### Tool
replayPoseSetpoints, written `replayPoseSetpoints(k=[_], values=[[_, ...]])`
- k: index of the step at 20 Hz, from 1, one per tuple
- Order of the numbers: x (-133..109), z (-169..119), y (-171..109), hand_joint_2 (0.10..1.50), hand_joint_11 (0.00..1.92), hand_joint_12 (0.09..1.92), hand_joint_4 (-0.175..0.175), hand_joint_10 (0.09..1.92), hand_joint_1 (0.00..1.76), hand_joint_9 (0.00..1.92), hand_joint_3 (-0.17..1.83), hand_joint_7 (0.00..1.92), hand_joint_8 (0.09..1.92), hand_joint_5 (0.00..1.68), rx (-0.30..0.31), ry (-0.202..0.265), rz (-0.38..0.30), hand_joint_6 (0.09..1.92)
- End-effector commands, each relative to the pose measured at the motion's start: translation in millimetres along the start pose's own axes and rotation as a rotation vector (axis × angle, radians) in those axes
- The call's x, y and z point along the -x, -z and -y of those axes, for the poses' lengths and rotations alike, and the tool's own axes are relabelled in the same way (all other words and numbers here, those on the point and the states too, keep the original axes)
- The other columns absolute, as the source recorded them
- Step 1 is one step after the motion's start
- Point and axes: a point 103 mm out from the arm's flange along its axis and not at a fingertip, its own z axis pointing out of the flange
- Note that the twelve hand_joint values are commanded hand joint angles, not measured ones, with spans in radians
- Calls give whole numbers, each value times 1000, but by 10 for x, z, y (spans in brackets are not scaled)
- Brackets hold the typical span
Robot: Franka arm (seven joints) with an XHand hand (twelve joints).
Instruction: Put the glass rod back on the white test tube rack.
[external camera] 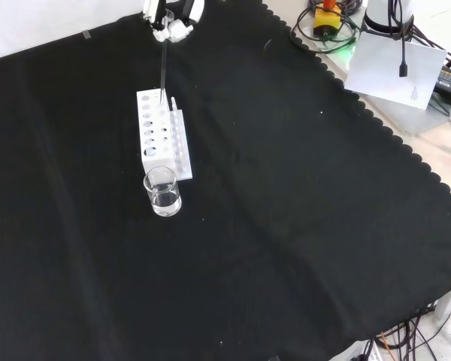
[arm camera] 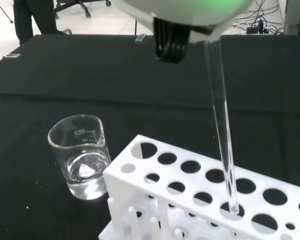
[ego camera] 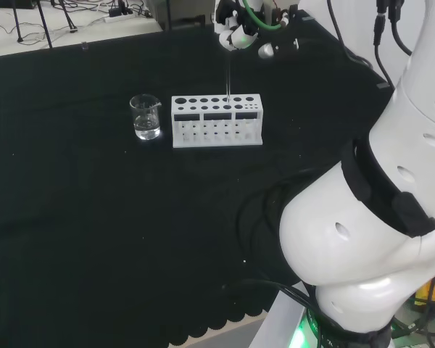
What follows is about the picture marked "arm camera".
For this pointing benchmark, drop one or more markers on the person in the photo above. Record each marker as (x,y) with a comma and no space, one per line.
(25,20)

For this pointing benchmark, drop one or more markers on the black power adapter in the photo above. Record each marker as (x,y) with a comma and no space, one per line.
(252,30)

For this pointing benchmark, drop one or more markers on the grey cabinet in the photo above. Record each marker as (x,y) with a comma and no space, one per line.
(296,15)

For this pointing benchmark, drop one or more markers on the black bench cloth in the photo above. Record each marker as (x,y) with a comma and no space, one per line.
(90,87)

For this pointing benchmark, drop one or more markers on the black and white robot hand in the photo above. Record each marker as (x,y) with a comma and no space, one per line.
(185,12)

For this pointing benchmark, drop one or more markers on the clear cloth clamp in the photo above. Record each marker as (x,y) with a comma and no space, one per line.
(11,55)
(140,38)

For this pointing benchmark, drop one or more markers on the white test tube rack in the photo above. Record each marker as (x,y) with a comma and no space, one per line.
(122,190)

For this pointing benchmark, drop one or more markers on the clear glass beaker with water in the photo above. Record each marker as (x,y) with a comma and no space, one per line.
(85,180)

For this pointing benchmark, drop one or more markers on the black office chair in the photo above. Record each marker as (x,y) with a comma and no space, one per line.
(72,5)

